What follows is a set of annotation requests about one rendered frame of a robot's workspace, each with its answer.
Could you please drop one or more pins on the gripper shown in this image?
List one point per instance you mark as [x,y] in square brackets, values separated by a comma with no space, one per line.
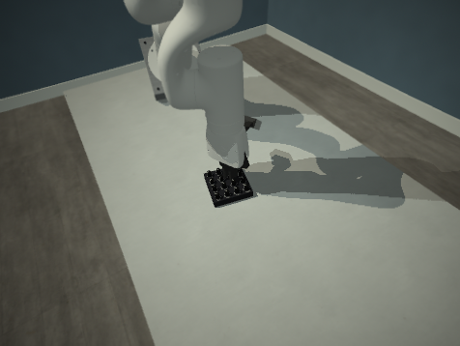
[229,150]

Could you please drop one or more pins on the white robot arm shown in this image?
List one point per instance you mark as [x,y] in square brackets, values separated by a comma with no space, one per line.
[218,85]

